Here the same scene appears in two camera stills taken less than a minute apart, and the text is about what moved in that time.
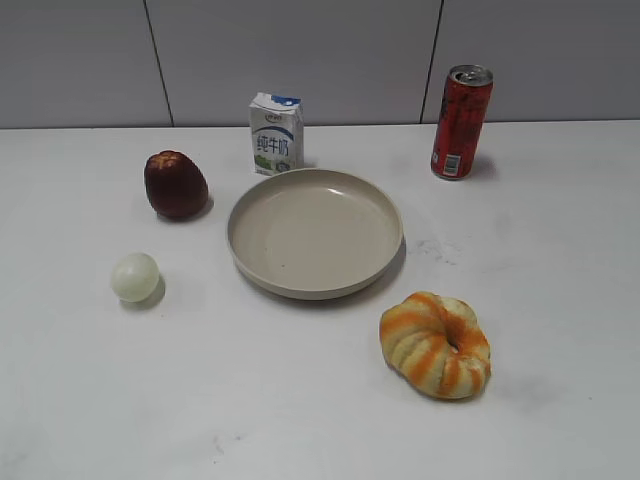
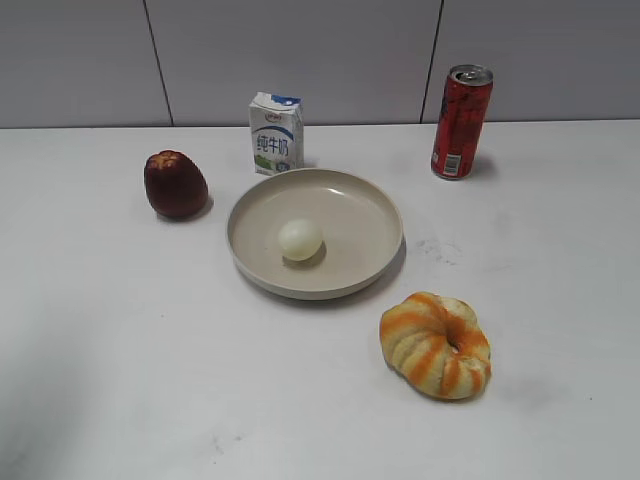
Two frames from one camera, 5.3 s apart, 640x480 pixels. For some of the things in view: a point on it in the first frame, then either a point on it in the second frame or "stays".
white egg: [135, 277] → [299, 240]
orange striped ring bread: [434, 343] stays
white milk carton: [277, 133] stays
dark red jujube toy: [174, 185] stays
